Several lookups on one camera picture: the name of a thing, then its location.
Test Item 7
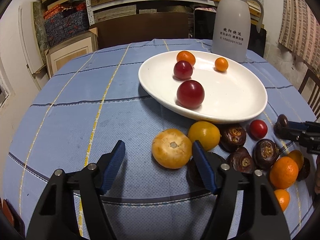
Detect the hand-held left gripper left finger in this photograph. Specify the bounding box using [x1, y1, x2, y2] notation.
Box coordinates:
[26, 140, 126, 240]

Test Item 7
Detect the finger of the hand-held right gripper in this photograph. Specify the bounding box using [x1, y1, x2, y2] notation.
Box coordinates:
[276, 127, 320, 155]
[287, 121, 320, 132]

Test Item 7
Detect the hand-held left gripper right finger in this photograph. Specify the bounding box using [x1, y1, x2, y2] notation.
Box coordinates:
[192, 140, 292, 240]

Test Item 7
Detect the small orange mandarin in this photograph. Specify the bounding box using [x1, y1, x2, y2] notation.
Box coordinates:
[215, 57, 229, 72]
[287, 150, 304, 170]
[274, 189, 290, 212]

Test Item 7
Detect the yellow round fruit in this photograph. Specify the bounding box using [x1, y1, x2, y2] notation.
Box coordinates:
[187, 121, 221, 152]

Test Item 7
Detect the red cherry tomato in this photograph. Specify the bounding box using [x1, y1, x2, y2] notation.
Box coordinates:
[249, 119, 268, 140]

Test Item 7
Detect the large orange mandarin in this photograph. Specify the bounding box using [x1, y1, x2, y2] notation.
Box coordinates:
[269, 156, 299, 190]

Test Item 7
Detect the pale orange persimmon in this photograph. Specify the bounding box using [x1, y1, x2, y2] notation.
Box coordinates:
[152, 129, 193, 169]

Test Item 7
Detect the white oval plate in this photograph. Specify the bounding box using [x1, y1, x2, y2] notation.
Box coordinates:
[138, 50, 268, 124]

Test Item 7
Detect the wooden chair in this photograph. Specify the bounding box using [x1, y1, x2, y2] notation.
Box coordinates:
[298, 69, 320, 119]

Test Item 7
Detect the blue checked tablecloth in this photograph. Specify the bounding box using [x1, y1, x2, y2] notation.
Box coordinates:
[2, 39, 318, 240]

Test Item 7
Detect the large dark red plum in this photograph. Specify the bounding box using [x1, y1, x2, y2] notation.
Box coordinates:
[176, 80, 205, 109]

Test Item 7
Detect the small dark red plum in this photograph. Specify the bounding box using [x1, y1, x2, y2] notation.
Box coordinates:
[174, 60, 193, 80]

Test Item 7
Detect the brick pattern curtain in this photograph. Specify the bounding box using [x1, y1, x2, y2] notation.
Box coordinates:
[279, 0, 320, 72]

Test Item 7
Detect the reddish brown stool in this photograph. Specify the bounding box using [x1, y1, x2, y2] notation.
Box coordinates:
[0, 199, 25, 235]

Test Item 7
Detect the white thermos jug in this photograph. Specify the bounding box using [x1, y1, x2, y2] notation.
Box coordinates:
[211, 0, 265, 63]

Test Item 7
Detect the window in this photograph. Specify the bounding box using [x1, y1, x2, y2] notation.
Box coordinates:
[0, 80, 12, 108]

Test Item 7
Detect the brown board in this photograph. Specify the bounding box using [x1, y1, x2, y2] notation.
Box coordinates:
[89, 12, 194, 50]

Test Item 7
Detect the white leaning panel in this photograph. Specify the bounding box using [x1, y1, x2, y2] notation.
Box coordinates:
[19, 5, 48, 90]

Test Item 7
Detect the stack of blue patterned boxes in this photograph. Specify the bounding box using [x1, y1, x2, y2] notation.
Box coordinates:
[44, 2, 89, 47]

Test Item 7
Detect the green marble slab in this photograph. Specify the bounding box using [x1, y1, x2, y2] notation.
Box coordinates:
[31, 1, 50, 49]

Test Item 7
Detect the white metal shelf rack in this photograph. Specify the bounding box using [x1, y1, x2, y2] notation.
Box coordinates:
[84, 0, 263, 28]

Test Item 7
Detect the wooden picture frame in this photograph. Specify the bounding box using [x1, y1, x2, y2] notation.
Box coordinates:
[45, 29, 98, 78]

